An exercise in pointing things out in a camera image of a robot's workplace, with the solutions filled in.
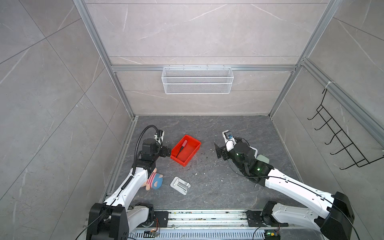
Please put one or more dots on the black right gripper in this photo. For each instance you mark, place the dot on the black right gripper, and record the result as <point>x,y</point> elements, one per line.
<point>224,151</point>

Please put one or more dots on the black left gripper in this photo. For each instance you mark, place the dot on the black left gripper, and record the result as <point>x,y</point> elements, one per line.
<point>164,153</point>

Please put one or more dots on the red black screwdriver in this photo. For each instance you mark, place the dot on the red black screwdriver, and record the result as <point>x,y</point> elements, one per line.
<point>182,147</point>

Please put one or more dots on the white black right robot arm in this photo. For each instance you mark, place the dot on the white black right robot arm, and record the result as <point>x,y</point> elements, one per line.
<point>329,214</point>

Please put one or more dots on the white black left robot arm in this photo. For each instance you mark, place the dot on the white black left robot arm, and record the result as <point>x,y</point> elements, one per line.
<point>112,219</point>

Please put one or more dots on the red plastic bin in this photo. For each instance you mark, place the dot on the red plastic bin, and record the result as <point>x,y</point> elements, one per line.
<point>188,152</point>

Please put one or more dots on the pig plush toy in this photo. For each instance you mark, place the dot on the pig plush toy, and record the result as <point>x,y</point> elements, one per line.
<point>154,181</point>

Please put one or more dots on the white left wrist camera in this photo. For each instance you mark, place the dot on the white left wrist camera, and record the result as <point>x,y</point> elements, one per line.
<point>159,136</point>

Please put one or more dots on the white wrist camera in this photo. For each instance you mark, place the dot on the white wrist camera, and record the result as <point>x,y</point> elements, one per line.
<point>228,138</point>
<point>159,136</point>

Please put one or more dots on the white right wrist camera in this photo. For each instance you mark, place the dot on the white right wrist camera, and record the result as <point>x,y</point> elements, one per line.
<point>228,138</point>

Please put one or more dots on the white wire mesh basket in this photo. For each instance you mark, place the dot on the white wire mesh basket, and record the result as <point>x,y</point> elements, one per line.
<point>198,80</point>

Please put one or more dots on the metal base rail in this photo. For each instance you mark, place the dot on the metal base rail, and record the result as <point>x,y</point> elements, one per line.
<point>207,225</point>

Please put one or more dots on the black wire hook rack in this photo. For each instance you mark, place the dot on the black wire hook rack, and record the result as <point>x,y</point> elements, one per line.
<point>339,135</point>

